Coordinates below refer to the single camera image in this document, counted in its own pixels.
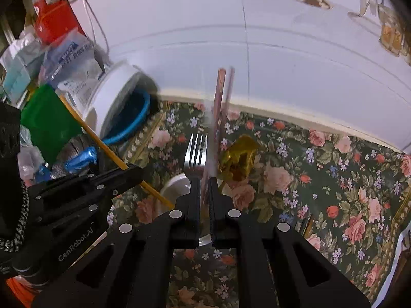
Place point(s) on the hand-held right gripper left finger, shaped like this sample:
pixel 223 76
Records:
pixel 193 205

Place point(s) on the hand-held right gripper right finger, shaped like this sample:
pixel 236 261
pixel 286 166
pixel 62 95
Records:
pixel 214 205

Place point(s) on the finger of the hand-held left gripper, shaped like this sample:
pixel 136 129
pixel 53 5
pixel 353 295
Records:
pixel 102 181
pixel 80 213

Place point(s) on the yellow chopstick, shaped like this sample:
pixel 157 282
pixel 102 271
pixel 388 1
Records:
pixel 96 138

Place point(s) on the silver metal fork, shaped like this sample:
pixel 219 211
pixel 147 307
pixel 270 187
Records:
pixel 196 157

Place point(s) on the gold metal spoon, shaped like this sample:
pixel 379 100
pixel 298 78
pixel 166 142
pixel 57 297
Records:
pixel 239 160

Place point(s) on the blue foil wrapper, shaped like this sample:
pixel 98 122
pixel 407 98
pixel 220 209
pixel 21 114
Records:
pixel 70 146
pixel 80 160

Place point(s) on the orange cloth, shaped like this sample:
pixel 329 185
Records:
pixel 17 292

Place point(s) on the clear plastic bag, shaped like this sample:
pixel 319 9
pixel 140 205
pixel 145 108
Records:
pixel 29 160

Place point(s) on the green box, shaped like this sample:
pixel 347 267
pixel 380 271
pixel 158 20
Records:
pixel 45 122

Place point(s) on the white plastic container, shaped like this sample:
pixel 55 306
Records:
pixel 112 89

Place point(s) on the floral tablecloth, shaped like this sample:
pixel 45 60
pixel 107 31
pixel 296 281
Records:
pixel 321 183

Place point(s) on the blue white plastic bag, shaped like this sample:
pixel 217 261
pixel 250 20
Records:
pixel 74 62

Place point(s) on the teal tissue box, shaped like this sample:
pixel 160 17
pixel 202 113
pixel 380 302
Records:
pixel 16 70

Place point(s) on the red box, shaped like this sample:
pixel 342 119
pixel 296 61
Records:
pixel 57 22

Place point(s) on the red label bottle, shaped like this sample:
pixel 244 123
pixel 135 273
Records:
pixel 39 0

